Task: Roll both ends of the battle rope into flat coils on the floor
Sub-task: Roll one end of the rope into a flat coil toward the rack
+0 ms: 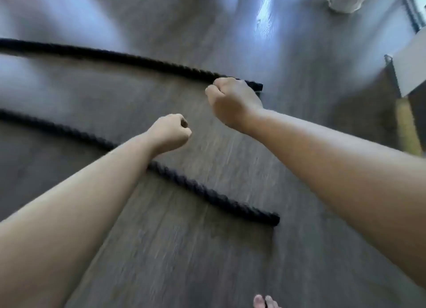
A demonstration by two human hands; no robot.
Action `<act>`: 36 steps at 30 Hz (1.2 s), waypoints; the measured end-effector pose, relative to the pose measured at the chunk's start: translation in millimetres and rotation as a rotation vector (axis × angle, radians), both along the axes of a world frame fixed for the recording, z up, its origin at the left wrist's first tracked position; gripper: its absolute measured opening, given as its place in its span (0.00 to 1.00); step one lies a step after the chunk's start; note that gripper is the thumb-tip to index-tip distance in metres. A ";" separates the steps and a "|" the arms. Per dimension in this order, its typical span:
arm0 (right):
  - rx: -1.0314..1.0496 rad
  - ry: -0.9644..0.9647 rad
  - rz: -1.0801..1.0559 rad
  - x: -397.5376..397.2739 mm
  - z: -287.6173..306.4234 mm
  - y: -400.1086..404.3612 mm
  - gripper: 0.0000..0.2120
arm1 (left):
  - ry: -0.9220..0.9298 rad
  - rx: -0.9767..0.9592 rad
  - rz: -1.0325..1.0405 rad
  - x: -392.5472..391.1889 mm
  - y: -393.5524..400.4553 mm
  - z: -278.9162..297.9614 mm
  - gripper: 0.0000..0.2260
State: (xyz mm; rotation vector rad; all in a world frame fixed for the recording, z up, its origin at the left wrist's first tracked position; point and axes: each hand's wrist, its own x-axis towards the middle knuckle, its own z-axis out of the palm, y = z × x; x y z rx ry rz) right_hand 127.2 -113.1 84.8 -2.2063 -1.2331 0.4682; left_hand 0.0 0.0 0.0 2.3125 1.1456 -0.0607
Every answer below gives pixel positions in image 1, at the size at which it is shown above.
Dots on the person's left hand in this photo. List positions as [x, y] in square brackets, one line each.
[168, 133]

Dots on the person's right hand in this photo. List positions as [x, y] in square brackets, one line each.
[233, 101]

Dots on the person's left forearm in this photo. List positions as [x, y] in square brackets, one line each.
[83, 211]

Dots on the person's right forearm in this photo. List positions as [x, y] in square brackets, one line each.
[332, 171]

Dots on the person's bare foot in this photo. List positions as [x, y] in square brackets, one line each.
[259, 302]

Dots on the yellow textured pad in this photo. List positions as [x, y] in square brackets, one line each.
[407, 128]

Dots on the white cabinet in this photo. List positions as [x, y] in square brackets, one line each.
[412, 64]

